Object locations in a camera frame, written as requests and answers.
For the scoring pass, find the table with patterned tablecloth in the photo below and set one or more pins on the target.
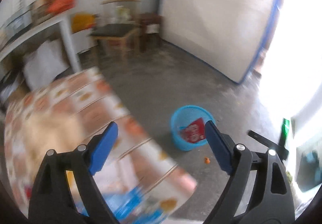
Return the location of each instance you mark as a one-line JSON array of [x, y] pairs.
[[75, 103]]

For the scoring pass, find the white sack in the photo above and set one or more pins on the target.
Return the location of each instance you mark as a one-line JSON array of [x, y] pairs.
[[42, 63]]

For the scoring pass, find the small orange scrap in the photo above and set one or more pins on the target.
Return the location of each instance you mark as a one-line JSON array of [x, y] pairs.
[[207, 160]]

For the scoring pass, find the yellow plastic bag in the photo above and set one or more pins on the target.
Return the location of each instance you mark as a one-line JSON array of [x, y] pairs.
[[81, 21]]

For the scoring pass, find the blue carton box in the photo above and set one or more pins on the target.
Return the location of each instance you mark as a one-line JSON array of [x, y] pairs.
[[130, 203]]

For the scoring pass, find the orange plastic bag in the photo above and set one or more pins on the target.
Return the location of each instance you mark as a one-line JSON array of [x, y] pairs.
[[60, 2]]

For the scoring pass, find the wooden chair with black seat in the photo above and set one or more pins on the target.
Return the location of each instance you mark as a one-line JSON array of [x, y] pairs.
[[113, 30]]

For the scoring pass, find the white board with blue edge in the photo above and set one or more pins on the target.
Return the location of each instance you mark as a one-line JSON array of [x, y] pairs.
[[213, 12]]

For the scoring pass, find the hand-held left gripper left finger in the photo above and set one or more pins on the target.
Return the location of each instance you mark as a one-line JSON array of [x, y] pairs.
[[105, 146]]

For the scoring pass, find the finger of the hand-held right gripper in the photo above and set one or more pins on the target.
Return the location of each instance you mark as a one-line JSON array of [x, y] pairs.
[[264, 141]]

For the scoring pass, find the red snack packet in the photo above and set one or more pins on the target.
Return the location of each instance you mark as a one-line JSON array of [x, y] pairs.
[[193, 131]]

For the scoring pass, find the white side table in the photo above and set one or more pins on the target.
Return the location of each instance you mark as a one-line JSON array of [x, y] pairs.
[[37, 29]]

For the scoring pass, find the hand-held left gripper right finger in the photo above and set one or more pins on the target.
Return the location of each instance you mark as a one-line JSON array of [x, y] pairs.
[[217, 146]]

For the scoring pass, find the white cabinet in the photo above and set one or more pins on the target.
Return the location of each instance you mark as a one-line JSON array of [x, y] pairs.
[[83, 40]]

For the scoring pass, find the dark wooden stool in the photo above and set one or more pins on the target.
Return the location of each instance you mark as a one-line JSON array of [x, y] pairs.
[[151, 19]]

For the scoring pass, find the blue plastic basket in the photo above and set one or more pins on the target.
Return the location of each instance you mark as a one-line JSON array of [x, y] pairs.
[[191, 111]]

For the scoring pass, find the white and green bag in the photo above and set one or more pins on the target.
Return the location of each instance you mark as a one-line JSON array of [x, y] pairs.
[[123, 14]]

